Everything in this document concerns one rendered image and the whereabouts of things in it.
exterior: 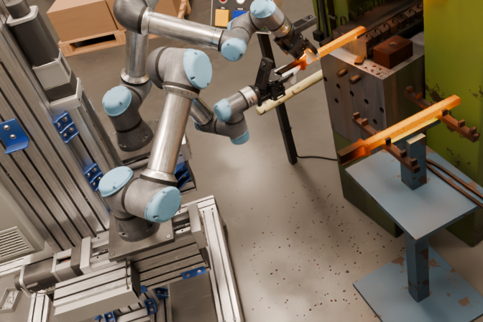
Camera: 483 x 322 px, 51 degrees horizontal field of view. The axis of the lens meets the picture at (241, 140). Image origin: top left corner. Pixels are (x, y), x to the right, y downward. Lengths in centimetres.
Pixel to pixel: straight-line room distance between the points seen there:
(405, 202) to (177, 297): 109
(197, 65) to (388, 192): 78
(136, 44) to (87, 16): 304
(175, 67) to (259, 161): 162
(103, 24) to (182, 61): 348
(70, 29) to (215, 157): 240
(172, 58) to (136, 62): 48
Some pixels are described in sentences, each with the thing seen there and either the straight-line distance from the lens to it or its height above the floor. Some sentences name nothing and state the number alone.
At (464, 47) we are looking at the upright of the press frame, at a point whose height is 101.
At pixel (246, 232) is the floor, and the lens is 273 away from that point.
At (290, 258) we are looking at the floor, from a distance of 256.
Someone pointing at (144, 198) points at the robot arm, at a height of 103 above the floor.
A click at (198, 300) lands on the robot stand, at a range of 229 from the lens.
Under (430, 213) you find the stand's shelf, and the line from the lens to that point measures 175.
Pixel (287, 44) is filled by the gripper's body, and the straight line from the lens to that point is 186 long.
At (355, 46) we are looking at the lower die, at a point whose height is 95.
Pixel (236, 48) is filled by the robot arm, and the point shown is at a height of 123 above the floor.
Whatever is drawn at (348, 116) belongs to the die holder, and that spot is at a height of 62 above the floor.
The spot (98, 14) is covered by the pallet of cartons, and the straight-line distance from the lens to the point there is 497.
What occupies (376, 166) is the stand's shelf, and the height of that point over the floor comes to 70.
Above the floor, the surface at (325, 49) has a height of 101.
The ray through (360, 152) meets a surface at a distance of 159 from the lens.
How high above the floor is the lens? 201
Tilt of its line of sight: 38 degrees down
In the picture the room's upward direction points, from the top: 18 degrees counter-clockwise
